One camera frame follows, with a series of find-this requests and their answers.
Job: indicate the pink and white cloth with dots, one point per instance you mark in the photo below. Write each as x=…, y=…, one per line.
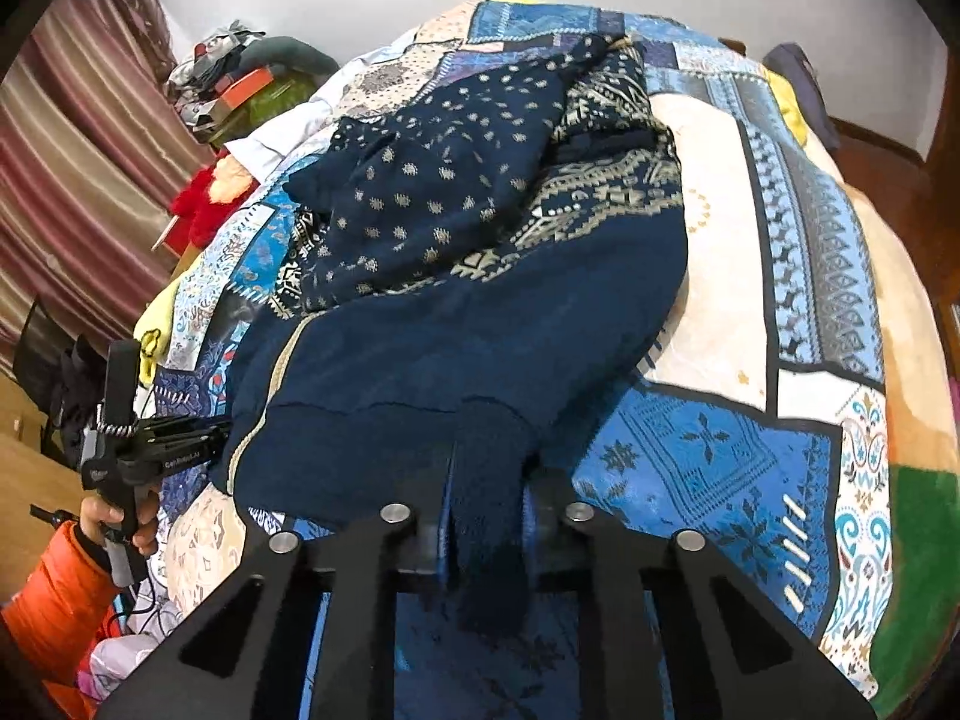
x=120, y=667

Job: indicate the red plush toy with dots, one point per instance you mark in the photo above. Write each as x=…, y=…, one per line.
x=199, y=206

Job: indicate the grey backpack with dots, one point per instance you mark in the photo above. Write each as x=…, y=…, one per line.
x=799, y=75

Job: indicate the striped red beige curtain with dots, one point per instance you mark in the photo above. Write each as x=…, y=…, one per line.
x=75, y=165

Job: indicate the green patterned table cover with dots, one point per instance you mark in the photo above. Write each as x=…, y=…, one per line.
x=277, y=101

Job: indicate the yellow blanket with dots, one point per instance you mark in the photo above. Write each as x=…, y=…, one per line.
x=787, y=109

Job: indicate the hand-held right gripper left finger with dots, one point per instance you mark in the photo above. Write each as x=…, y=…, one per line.
x=420, y=540

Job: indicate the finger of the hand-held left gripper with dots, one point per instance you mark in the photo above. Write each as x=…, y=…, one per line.
x=187, y=430

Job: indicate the navy patterned zip hoodie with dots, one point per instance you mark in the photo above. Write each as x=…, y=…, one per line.
x=450, y=352

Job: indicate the person's left hand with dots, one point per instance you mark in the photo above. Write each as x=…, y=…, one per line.
x=97, y=514

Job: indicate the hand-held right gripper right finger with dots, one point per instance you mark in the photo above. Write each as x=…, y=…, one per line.
x=551, y=532

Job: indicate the pile of clothes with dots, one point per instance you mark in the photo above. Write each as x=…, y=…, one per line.
x=206, y=67

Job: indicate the orange box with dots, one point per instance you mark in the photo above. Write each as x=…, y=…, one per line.
x=247, y=88

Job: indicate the blue patchwork quilt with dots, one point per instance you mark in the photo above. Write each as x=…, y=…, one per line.
x=712, y=427

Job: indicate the yellow plush toy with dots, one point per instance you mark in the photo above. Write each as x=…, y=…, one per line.
x=157, y=322

